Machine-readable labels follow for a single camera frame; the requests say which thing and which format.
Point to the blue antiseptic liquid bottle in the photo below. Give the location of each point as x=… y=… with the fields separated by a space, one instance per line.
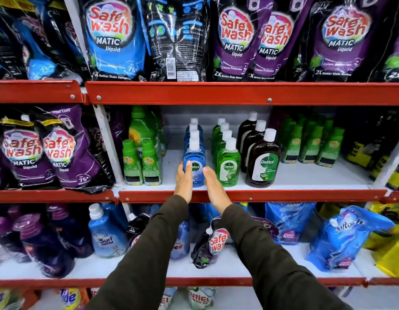
x=195 y=159
x=193 y=127
x=195 y=134
x=194 y=121

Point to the brown antiseptic liquid bottle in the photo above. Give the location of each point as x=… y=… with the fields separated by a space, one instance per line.
x=262 y=161
x=246 y=125
x=256 y=137

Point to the orange detergent packet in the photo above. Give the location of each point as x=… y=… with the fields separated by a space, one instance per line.
x=72 y=299

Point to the person's right hand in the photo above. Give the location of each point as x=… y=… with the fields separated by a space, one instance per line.
x=215 y=190

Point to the blue white-capped detergent bottle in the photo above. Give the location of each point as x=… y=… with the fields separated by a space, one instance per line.
x=106 y=235

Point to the purple detergent bottle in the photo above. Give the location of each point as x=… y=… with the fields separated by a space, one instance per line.
x=44 y=245
x=4 y=235
x=70 y=232

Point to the person's left forearm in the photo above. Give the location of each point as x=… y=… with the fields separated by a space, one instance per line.
x=144 y=258

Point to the purple detergent refill pouch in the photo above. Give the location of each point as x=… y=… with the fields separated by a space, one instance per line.
x=341 y=41
x=104 y=135
x=70 y=151
x=394 y=58
x=277 y=45
x=233 y=41
x=23 y=154

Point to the blue fabric liquid bottle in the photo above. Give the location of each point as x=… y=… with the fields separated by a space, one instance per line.
x=181 y=238

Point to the white green detergent pouch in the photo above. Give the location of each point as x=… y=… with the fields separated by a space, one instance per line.
x=201 y=298

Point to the blue fabric conditioner pouch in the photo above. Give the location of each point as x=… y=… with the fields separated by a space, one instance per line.
x=288 y=222
x=344 y=238

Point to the row of green cleaner bottles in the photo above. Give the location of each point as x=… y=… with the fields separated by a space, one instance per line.
x=311 y=145

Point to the blue detergent refill pouch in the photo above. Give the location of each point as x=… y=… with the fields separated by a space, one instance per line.
x=38 y=45
x=5 y=45
x=114 y=38

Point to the person's right fingers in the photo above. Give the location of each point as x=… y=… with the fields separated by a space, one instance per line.
x=209 y=175

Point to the black detergent refill pouch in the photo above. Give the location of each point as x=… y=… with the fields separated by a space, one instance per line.
x=177 y=38

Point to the yellow green detergent packet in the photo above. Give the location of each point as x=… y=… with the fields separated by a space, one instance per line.
x=5 y=299

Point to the large green cleaner bottle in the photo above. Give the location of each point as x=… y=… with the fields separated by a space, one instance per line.
x=141 y=125

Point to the group of black yellow bottles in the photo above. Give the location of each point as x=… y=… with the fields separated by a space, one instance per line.
x=370 y=145

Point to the green antiseptic liquid bottle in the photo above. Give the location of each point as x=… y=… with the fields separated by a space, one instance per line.
x=228 y=164
x=220 y=121
x=223 y=127
x=226 y=136

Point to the red metal shelf rail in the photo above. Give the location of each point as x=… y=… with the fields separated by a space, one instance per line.
x=398 y=196
x=283 y=195
x=57 y=283
x=35 y=91
x=244 y=93
x=51 y=196

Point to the person's left hand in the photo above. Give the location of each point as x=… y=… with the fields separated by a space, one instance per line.
x=184 y=185

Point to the small black detergent pouch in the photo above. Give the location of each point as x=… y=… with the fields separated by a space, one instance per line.
x=137 y=227

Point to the pile of yellow packets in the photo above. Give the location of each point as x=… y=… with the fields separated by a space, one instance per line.
x=388 y=245

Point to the black purple spouted pouch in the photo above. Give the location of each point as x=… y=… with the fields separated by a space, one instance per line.
x=207 y=246

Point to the small green-capped cleaner bottle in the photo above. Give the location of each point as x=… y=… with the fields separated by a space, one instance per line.
x=132 y=164
x=151 y=164

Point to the person's left fingers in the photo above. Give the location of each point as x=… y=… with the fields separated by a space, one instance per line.
x=185 y=173

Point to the person's right forearm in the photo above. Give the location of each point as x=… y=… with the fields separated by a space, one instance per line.
x=270 y=264

